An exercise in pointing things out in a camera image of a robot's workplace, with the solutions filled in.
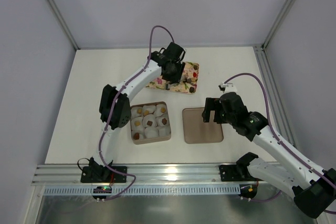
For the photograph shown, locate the brown round chocolate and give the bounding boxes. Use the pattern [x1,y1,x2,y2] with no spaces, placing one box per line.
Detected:
[133,133,140,140]

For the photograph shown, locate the metal tongs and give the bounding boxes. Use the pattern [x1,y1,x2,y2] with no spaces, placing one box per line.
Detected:
[165,83,172,90]

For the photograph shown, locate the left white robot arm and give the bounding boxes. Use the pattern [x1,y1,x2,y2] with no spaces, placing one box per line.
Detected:
[95,42,186,167]

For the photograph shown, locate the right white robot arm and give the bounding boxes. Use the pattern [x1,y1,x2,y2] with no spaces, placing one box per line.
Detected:
[202,92,335,219]

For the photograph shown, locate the floral tray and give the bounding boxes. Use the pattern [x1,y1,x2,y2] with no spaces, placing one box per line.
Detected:
[145,62,200,94]

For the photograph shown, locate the gold tin lid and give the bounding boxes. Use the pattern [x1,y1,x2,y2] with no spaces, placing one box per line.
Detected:
[182,108,224,144]

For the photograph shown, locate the gold tin box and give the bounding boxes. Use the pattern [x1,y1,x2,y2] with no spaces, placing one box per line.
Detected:
[130,101,171,145]

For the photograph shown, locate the right aluminium frame rail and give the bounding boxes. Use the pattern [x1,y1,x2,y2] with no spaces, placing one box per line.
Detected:
[253,45,296,146]

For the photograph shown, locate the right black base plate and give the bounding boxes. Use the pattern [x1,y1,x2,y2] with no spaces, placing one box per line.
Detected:
[219,164,257,182]

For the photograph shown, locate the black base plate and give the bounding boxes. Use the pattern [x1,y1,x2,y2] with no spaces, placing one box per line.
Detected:
[219,164,257,182]
[80,166,127,183]

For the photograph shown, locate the aluminium front rail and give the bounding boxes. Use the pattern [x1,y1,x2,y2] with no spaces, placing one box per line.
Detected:
[33,163,268,185]

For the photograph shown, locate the slotted cable duct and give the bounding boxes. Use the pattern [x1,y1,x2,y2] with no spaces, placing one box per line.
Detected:
[43,184,240,197]

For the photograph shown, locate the left aluminium frame post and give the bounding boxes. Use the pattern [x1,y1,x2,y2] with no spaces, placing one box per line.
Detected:
[45,0,80,50]

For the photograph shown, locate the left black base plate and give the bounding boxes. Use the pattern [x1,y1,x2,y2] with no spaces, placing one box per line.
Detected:
[80,166,127,183]

